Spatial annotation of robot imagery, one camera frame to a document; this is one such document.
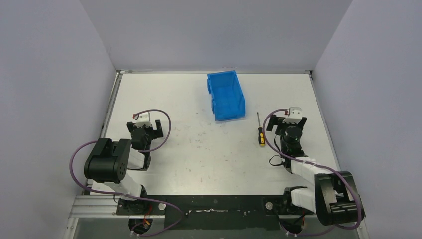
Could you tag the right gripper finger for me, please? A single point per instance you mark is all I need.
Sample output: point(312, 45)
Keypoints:
point(273, 120)
point(302, 122)

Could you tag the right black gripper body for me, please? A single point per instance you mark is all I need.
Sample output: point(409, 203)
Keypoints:
point(283, 128)

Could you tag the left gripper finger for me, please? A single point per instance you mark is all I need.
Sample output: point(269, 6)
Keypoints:
point(130, 126)
point(158, 130)

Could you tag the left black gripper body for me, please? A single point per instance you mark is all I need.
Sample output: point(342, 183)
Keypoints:
point(156, 131)

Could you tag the black yellow handled screwdriver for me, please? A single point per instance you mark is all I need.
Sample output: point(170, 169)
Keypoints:
point(261, 139)

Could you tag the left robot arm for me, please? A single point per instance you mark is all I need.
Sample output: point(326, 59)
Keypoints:
point(109, 162)

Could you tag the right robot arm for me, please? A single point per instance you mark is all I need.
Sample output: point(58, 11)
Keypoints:
point(332, 196)

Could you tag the blue plastic storage bin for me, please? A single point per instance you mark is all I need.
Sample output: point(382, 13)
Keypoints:
point(227, 98)

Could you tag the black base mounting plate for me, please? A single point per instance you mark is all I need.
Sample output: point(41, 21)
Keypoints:
point(231, 222)

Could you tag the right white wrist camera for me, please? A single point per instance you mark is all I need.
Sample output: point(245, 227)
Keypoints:
point(294, 115)

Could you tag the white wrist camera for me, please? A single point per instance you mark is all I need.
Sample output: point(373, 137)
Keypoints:
point(142, 119)
point(294, 115)

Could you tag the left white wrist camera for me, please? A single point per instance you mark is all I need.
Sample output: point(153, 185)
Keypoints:
point(142, 119)

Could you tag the aluminium front rail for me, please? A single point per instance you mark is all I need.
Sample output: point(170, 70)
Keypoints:
point(95, 207)

